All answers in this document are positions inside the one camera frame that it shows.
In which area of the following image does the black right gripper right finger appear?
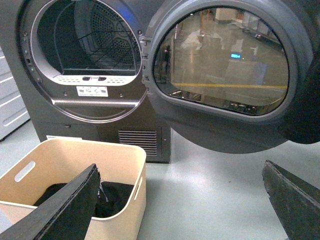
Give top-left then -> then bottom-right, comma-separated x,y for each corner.
262,160 -> 320,240

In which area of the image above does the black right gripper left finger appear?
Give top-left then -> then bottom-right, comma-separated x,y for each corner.
0,164 -> 101,240

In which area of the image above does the cream plastic laundry hamper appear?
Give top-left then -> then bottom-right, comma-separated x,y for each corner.
0,138 -> 146,240

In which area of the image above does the black printed t-shirt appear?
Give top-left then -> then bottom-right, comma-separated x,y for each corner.
33,181 -> 134,218

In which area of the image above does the white appliance at left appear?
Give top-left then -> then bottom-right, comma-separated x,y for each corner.
0,50 -> 30,141

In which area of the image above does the round glass dryer door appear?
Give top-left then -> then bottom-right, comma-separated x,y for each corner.
142,0 -> 320,154

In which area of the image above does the grey tumble dryer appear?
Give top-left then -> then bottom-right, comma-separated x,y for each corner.
0,0 -> 171,164

